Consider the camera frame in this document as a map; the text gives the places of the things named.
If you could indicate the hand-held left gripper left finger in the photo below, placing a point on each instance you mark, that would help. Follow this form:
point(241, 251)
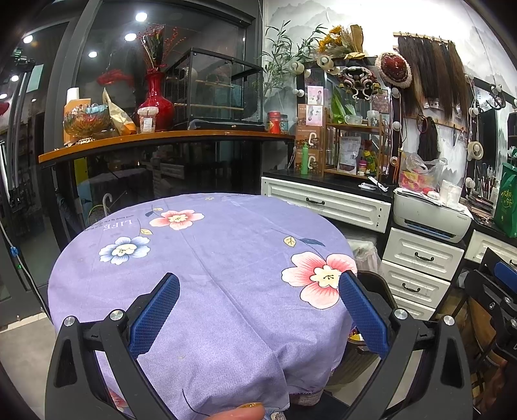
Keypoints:
point(155, 315)

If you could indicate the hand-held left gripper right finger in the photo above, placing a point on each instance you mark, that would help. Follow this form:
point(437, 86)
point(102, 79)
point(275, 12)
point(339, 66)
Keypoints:
point(363, 315)

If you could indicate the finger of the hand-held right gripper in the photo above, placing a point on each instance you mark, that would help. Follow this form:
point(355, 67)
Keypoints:
point(482, 290)
point(507, 274)

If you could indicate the brown trash bin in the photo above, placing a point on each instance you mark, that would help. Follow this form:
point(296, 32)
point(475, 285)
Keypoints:
point(355, 367)

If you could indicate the person's left hand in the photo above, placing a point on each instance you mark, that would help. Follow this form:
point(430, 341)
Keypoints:
point(238, 412)

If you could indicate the white drawer front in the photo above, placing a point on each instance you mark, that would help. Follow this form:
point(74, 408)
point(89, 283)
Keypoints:
point(478, 244)

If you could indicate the waste bin with pale liner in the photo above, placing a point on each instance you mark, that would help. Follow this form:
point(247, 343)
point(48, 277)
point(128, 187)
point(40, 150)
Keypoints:
point(363, 254)

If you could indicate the green printed bag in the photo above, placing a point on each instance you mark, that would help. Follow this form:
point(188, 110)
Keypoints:
point(508, 202)

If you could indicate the purple floral tablecloth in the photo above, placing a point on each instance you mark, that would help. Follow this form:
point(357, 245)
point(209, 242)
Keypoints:
point(222, 282)

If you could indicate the white printer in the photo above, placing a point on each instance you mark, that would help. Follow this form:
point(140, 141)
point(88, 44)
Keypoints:
point(430, 216)

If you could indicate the white plastic container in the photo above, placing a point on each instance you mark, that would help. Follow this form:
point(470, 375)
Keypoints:
point(449, 192)

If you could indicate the wide white drawer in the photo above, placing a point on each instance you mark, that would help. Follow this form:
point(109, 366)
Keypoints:
point(327, 202)

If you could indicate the clear bag with red contents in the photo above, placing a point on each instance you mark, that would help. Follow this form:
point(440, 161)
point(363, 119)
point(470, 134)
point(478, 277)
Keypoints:
point(418, 177)

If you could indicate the black hair bundle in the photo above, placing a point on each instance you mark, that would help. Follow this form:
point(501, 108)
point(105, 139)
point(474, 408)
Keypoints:
point(428, 141)

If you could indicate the brown cardboard box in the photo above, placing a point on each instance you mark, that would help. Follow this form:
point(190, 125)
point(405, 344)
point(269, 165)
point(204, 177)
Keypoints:
point(309, 138)
point(317, 162)

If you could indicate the white and dark pouch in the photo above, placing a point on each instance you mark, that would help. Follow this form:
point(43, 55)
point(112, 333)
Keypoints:
point(349, 155)

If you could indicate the green bottle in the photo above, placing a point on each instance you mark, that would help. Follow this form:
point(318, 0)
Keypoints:
point(305, 159)

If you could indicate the curved wooden counter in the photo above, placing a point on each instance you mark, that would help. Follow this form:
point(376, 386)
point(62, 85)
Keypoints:
point(161, 139)

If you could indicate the small wooden rack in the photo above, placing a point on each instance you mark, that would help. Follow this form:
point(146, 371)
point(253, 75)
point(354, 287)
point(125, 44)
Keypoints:
point(355, 126)

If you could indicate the clear plastic jar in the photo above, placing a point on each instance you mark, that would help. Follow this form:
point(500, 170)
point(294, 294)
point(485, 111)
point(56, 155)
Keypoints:
point(148, 121)

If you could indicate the yellow snack bag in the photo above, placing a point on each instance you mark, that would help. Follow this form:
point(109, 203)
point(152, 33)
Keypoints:
point(120, 119)

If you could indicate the brown box with photo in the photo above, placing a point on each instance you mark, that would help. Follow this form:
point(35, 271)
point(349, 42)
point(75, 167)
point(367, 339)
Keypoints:
point(312, 116)

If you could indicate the patterned glass bowl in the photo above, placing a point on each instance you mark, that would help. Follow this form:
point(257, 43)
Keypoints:
point(87, 121)

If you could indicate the red ceramic vase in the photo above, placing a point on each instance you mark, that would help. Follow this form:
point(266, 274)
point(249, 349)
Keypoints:
point(156, 105)

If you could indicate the row of brown hair extensions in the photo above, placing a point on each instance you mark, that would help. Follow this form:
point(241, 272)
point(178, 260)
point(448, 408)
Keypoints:
point(432, 76)

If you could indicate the red tin can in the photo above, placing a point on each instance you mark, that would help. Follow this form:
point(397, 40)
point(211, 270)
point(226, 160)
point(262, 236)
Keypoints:
point(274, 122)

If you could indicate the photo card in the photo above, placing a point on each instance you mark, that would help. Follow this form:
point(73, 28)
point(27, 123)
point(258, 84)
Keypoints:
point(315, 95)

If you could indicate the ornate headdress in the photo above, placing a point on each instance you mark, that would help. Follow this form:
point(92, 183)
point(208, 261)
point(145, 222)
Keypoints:
point(358, 82)

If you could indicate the round red embroidered hat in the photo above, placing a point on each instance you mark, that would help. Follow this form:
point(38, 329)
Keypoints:
point(394, 68)

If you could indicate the white paper roll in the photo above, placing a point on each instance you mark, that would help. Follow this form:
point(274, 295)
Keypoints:
point(73, 95)

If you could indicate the wooden shelf with items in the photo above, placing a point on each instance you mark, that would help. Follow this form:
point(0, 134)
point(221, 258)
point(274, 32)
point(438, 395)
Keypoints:
point(319, 77)

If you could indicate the small straw hat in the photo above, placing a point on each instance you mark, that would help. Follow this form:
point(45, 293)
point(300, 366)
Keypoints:
point(324, 61)

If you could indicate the red dried flower bouquet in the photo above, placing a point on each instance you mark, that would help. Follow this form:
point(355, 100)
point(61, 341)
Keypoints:
point(155, 46)

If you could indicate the green leafy plant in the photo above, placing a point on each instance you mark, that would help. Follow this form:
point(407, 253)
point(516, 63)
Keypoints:
point(280, 54)

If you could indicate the dried yellow flower bouquet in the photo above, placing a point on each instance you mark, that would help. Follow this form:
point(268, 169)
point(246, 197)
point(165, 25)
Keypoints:
point(339, 40)

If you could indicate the black frame wall mirror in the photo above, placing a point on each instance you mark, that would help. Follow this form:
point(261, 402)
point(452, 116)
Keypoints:
point(486, 133)

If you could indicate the black frame glass display case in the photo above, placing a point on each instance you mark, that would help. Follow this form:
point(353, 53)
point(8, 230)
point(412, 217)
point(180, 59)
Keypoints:
point(218, 93)

